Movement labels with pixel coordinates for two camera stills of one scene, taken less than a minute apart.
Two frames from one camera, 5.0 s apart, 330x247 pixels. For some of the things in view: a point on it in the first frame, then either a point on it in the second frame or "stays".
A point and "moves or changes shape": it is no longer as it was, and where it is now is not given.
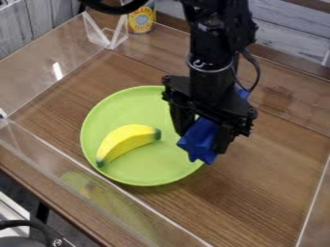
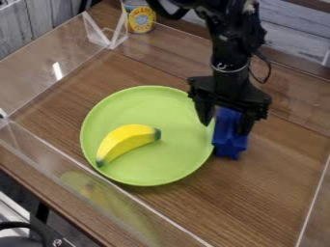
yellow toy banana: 123,140 stays
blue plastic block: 200,139 moves or changes shape
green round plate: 152,164 stays
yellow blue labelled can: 140,20 stays
